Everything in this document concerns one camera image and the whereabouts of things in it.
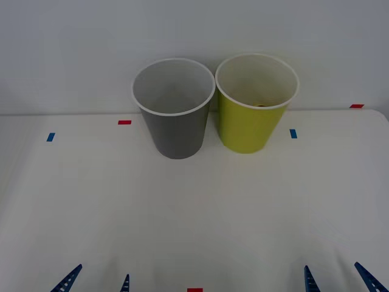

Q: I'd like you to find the yellow-green plastic waste bin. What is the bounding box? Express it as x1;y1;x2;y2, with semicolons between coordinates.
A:
215;52;301;154

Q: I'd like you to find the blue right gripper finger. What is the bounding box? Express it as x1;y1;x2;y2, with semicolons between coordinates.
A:
354;262;389;292
304;265;321;292

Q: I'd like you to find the grey plastic waste bin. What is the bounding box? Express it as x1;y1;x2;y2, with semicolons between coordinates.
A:
131;57;216;160

